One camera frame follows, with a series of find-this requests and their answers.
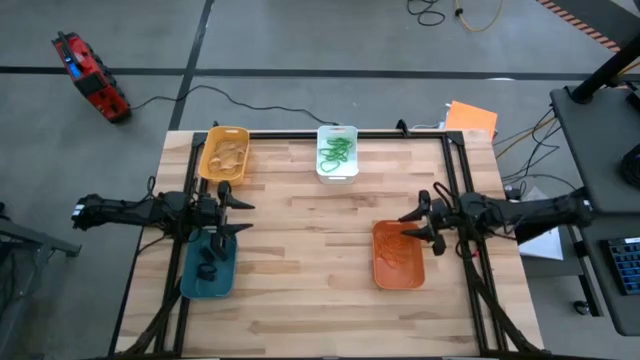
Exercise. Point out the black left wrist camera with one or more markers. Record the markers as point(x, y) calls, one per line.
point(175, 202)

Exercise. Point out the striped floor ramp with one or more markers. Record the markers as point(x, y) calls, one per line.
point(590, 15)

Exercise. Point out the orange plastic basket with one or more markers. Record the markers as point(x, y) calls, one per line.
point(400, 280)

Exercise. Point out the wide tan rubber band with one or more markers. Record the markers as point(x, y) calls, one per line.
point(220, 161)
point(227, 145)
point(239, 162)

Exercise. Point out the small black device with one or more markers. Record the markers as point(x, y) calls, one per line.
point(403, 128)

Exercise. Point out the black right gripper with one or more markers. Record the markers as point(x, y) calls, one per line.
point(445, 215)

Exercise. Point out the red black power station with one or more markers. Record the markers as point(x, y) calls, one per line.
point(92, 80)

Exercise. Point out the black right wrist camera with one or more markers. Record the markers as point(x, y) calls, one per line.
point(472, 204)

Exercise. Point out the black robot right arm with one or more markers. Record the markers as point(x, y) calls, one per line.
point(540, 210)

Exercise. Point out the black keyboard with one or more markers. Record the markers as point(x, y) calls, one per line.
point(627, 265)

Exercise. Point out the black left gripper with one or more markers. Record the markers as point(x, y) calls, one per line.
point(210, 215)

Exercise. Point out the black caster wheel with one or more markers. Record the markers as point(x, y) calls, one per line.
point(581, 308)

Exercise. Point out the grey metal stand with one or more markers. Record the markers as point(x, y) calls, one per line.
point(45, 243)

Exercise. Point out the white plastic basket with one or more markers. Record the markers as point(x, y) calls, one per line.
point(322, 177)

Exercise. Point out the yellow plastic basket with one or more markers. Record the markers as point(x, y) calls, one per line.
point(205, 167)

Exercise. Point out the white paper sheet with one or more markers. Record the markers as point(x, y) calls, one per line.
point(547, 245)

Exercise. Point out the grey computer desk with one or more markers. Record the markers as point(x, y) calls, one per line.
point(600, 130)

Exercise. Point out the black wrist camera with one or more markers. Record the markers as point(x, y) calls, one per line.
point(472, 204)
point(175, 202)

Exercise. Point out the orange paper folder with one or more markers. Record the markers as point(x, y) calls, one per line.
point(472, 120)

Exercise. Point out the teal plastic basket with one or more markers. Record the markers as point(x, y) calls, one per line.
point(192, 285)

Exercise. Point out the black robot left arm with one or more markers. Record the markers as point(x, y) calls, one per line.
point(125, 212)

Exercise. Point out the black stand pole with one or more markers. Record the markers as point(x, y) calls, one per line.
point(600, 77)

